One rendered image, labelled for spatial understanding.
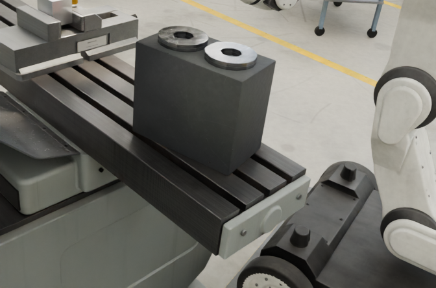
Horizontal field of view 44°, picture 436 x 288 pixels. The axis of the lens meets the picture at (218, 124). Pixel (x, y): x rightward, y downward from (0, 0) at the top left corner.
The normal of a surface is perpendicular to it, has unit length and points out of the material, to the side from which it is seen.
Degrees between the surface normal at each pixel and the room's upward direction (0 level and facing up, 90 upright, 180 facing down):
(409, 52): 90
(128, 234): 90
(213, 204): 0
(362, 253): 0
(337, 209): 0
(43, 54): 90
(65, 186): 90
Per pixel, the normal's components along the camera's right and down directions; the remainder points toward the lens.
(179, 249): 0.71, 0.43
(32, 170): 0.11, -0.85
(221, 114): -0.54, 0.38
